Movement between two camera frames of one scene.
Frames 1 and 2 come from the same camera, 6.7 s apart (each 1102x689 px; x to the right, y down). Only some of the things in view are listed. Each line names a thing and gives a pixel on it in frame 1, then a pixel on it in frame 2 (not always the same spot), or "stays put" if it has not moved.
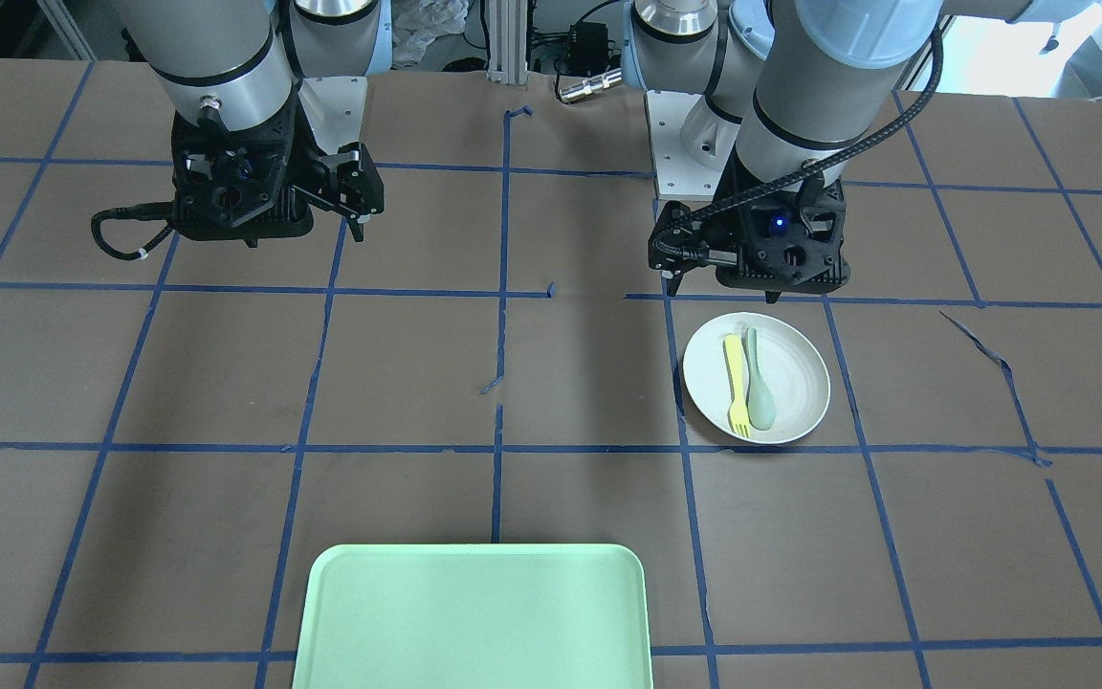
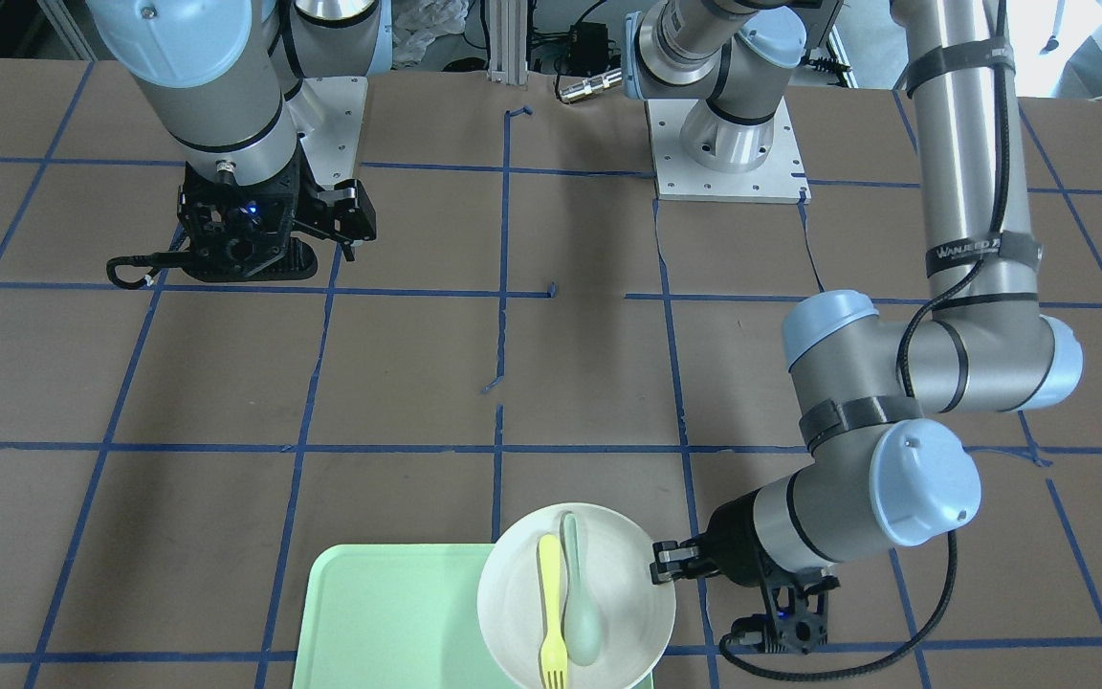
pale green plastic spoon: x=760 y=404 -> x=583 y=632
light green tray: x=475 y=616 stays put
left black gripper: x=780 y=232 -> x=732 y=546
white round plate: x=794 y=368 -> x=638 y=616
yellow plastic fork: x=738 y=409 -> x=555 y=659
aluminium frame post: x=507 y=42 stays put
